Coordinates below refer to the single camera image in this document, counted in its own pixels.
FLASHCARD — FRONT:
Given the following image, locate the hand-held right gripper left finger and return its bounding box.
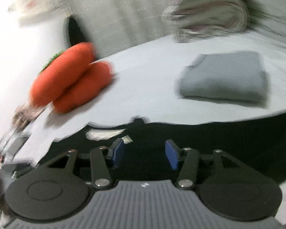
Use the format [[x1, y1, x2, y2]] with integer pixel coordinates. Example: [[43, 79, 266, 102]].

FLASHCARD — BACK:
[[46, 138, 125, 188]]

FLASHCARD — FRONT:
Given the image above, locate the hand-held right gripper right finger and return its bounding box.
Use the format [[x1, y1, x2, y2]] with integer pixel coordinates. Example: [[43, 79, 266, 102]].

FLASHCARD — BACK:
[[165, 139, 241, 189]]

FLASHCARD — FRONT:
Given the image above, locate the cream sweatshirt with black sleeves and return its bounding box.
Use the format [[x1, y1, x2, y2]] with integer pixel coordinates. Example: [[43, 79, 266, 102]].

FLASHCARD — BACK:
[[35, 118, 286, 188]]

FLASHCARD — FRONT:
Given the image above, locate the grey sweater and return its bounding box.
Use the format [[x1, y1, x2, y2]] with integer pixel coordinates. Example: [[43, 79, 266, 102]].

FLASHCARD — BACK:
[[179, 51, 270, 109]]

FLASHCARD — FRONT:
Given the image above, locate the orange pumpkin cushion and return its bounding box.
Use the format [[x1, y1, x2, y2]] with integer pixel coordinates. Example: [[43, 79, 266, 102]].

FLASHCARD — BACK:
[[29, 42, 115, 114]]

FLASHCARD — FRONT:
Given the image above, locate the beige crumpled cloth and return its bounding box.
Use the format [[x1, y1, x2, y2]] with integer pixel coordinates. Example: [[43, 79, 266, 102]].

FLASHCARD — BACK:
[[11, 101, 40, 128]]

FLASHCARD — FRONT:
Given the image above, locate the black cloth object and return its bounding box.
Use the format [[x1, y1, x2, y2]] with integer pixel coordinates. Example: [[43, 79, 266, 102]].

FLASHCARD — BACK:
[[66, 15, 97, 50]]

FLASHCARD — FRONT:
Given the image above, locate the cloth wall hanging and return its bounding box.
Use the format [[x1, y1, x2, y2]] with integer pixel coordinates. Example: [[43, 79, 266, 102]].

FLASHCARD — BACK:
[[7, 0, 58, 27]]

